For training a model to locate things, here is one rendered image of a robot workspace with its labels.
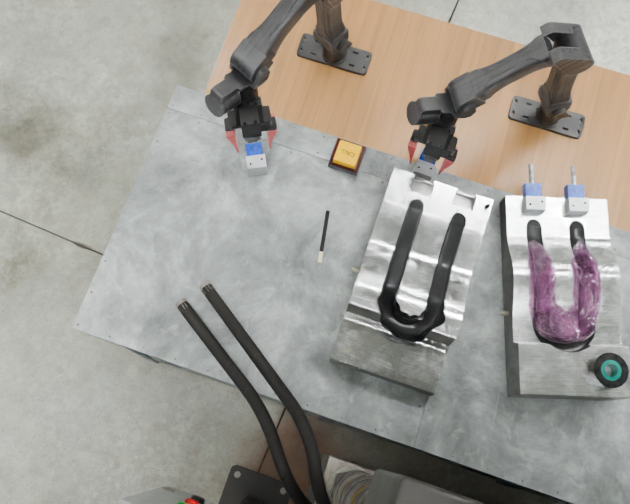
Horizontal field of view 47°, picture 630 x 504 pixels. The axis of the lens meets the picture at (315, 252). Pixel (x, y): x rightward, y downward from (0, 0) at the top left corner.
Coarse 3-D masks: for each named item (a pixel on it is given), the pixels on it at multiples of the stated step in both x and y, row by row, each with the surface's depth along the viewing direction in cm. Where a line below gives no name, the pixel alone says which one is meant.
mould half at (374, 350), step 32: (416, 192) 181; (448, 192) 181; (384, 224) 179; (448, 224) 179; (480, 224) 179; (384, 256) 176; (416, 256) 177; (416, 288) 171; (448, 288) 173; (352, 320) 175; (448, 320) 168; (352, 352) 173; (384, 352) 173; (416, 352) 174; (416, 384) 172
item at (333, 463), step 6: (330, 456) 174; (330, 462) 174; (336, 462) 174; (342, 462) 174; (348, 462) 174; (330, 468) 174; (336, 468) 174; (366, 468) 174; (324, 474) 173; (330, 474) 173; (372, 474) 173; (324, 480) 173
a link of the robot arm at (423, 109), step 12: (432, 96) 169; (444, 96) 170; (408, 108) 173; (420, 108) 168; (432, 108) 168; (444, 108) 169; (468, 108) 166; (408, 120) 173; (420, 120) 170; (432, 120) 171
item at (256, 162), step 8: (248, 144) 188; (256, 144) 188; (248, 152) 188; (256, 152) 188; (248, 160) 186; (256, 160) 186; (264, 160) 186; (248, 168) 185; (256, 168) 186; (264, 168) 186
